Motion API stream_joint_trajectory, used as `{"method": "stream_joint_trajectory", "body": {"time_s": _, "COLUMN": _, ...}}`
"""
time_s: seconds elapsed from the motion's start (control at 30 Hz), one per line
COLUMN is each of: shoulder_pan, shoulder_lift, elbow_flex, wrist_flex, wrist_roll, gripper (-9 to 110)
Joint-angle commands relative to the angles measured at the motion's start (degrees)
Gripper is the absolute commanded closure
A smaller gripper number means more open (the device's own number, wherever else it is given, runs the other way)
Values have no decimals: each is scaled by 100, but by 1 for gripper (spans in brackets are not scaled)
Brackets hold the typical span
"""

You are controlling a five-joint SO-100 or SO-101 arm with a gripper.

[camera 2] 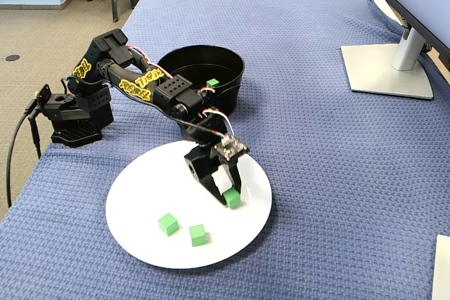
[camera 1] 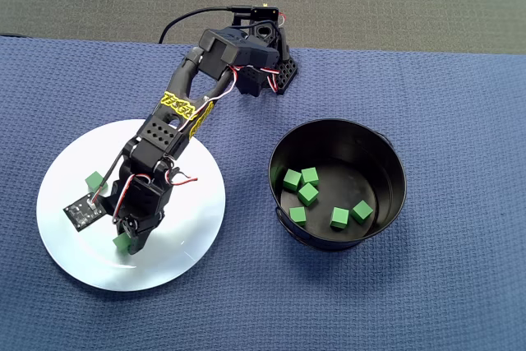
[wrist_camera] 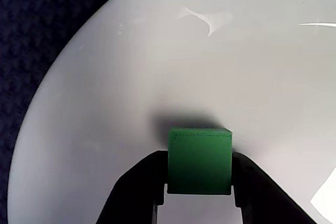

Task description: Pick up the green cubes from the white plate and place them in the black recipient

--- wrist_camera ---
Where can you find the blue woven tablecloth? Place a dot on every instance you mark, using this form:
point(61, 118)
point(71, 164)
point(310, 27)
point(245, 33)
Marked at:
point(26, 24)

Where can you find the green cube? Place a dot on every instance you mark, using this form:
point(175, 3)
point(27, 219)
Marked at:
point(199, 166)

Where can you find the white round plate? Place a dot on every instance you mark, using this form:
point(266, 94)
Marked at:
point(183, 64)

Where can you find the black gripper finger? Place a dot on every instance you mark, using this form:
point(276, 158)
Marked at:
point(136, 197)
point(262, 203)

